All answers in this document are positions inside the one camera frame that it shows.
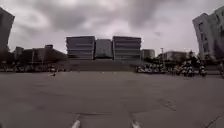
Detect low dark building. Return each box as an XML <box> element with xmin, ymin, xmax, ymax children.
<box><xmin>12</xmin><ymin>44</ymin><xmax>68</xmax><ymax>65</ymax></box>

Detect row of parked bicycles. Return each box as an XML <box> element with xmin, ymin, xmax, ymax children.
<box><xmin>0</xmin><ymin>65</ymin><xmax>71</xmax><ymax>74</ymax></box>

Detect wide grey glass-fronted building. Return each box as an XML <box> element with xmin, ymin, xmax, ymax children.
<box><xmin>65</xmin><ymin>35</ymin><xmax>143</xmax><ymax>61</ymax></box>

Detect robot's own part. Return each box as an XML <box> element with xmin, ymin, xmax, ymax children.
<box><xmin>71</xmin><ymin>119</ymin><xmax>82</xmax><ymax>128</ymax></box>
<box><xmin>131</xmin><ymin>120</ymin><xmax>141</xmax><ymax>128</ymax></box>

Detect low pale building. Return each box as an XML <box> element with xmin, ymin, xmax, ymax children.
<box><xmin>159</xmin><ymin>50</ymin><xmax>189</xmax><ymax>63</ymax></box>

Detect tall grey building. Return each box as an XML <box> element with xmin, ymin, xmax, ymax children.
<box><xmin>0</xmin><ymin>6</ymin><xmax>16</xmax><ymax>63</ymax></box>

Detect row of parked scooters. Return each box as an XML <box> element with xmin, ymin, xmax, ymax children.
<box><xmin>134</xmin><ymin>61</ymin><xmax>224</xmax><ymax>78</ymax></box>

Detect grey paved square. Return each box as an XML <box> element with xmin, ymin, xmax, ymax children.
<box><xmin>0</xmin><ymin>70</ymin><xmax>224</xmax><ymax>128</ymax></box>

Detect tall pale building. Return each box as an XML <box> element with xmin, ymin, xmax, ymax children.
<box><xmin>191</xmin><ymin>5</ymin><xmax>224</xmax><ymax>63</ymax></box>

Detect broad grey stairway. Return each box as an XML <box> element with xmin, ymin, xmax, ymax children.
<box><xmin>49</xmin><ymin>58</ymin><xmax>151</xmax><ymax>72</ymax></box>

